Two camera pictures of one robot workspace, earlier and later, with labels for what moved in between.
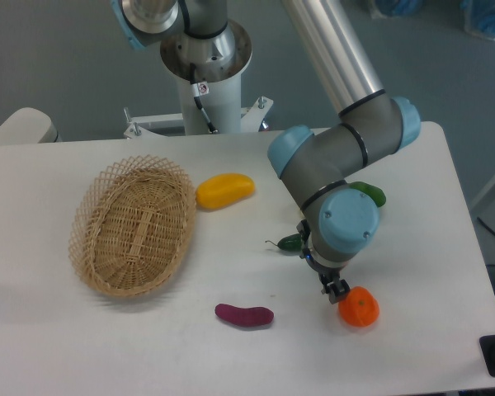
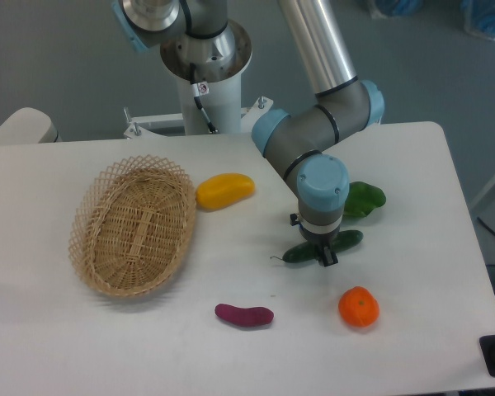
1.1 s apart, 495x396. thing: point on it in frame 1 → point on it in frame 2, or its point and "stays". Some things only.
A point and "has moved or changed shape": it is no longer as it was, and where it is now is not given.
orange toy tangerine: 360,308 stays
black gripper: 337,288 → 322,240
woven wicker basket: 131,225 stays
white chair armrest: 25,125 stays
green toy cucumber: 293,242 has moved or changed shape
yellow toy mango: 220,188 stays
